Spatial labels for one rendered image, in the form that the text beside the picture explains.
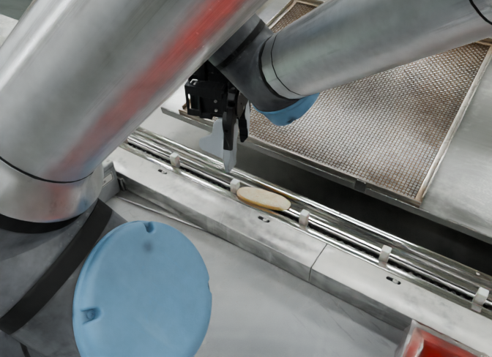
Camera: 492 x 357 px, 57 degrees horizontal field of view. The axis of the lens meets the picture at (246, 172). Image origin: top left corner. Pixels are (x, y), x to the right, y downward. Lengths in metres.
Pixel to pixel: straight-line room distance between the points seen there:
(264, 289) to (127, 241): 0.41
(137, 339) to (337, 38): 0.27
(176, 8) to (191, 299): 0.22
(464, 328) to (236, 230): 0.35
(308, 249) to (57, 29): 0.55
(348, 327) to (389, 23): 0.46
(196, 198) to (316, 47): 0.45
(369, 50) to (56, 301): 0.29
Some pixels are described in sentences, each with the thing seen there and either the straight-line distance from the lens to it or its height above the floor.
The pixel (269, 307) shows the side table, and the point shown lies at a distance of 0.69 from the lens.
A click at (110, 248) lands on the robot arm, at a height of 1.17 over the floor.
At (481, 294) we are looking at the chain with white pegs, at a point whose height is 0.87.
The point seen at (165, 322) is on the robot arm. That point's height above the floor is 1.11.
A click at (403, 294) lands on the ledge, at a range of 0.69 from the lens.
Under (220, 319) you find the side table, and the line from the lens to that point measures 0.68.
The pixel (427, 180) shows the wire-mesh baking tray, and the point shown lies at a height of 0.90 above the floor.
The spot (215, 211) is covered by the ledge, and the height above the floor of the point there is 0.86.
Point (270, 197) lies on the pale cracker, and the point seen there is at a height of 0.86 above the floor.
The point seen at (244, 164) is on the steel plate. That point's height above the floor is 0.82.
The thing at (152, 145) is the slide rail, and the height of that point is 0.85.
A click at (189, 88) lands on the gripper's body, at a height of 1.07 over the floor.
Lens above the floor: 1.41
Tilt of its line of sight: 41 degrees down
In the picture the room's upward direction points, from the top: straight up
